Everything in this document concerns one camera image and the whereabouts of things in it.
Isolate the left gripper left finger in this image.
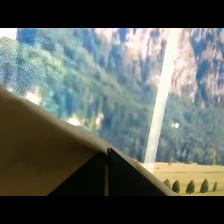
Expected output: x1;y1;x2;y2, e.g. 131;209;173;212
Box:
48;151;108;197

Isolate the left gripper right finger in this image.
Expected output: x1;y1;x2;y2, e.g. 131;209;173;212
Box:
107;148;168;197

